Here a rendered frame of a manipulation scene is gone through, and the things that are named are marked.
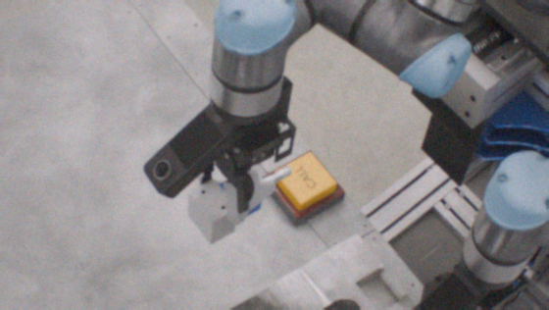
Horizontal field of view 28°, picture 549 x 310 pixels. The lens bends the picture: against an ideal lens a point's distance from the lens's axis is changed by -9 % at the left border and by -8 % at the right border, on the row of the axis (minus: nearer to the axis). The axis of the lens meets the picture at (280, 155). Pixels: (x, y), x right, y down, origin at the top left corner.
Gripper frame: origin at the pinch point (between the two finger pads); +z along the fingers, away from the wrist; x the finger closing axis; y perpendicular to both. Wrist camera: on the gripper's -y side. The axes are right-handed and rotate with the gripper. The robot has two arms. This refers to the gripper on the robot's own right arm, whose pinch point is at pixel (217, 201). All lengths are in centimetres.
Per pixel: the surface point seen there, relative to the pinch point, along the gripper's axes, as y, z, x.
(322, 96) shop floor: 73, 95, 56
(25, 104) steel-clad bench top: -9.5, 15.1, 36.1
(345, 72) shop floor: 82, 95, 59
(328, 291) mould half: 6.4, 6.1, -14.9
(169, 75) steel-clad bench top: 11.8, 15.1, 28.6
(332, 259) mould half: 9.5, 6.1, -11.4
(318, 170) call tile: 18.4, 11.4, 2.5
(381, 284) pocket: 13.7, 8.6, -16.9
